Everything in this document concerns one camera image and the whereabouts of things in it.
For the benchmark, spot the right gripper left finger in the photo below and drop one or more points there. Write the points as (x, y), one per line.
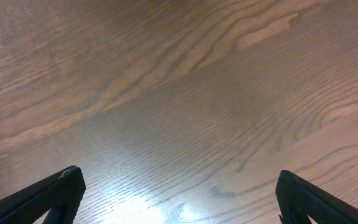
(57, 196)

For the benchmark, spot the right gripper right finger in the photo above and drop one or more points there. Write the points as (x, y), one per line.
(302, 202)

